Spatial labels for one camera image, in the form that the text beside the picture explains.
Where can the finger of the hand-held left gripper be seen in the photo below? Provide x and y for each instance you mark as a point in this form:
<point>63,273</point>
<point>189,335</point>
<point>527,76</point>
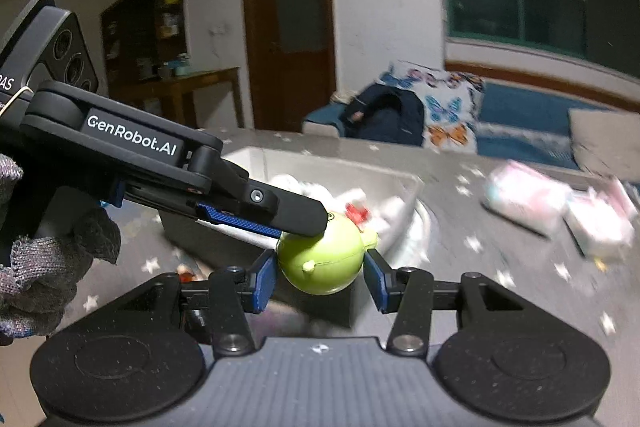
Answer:
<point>290,212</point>

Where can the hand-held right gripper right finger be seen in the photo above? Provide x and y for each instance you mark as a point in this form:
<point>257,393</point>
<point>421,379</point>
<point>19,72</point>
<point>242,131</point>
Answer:
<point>376,283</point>

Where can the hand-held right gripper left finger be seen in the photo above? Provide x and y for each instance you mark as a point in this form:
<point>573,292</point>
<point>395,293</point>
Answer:
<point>262,283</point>

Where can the grey storage box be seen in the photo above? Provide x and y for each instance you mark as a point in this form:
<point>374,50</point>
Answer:
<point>300,162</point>

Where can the green round toy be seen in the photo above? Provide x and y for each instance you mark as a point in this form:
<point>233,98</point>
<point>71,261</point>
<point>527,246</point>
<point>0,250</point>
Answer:
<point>325,257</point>

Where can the person's left hand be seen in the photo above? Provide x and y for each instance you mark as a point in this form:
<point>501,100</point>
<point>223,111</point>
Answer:
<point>55,272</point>

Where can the small orange toy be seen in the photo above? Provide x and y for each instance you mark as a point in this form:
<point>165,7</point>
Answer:
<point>186,276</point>

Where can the wooden side table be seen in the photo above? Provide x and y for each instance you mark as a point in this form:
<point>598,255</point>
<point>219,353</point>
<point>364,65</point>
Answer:
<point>210,79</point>

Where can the dark wooden shelf cabinet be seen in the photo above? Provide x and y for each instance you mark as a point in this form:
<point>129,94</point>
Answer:
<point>140,32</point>

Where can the grey star-printed mat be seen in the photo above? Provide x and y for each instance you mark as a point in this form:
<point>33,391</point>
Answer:
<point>500,297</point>

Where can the dark blue backpack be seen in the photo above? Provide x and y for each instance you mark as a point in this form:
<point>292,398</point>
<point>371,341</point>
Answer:
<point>385,117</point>

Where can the pink plastic packet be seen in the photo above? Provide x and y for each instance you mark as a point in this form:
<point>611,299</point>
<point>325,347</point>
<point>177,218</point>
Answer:
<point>525,197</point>

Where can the butterfly print pillow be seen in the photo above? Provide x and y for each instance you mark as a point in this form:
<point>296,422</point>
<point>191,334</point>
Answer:
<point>445,112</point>

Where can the brown wooden door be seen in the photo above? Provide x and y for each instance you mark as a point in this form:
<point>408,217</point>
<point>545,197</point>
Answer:
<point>290,22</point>

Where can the white tissue packet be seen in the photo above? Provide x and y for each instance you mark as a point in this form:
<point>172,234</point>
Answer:
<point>600,222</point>

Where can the grey pillow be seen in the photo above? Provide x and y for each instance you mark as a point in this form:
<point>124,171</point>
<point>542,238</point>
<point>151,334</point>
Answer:
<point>607,142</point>

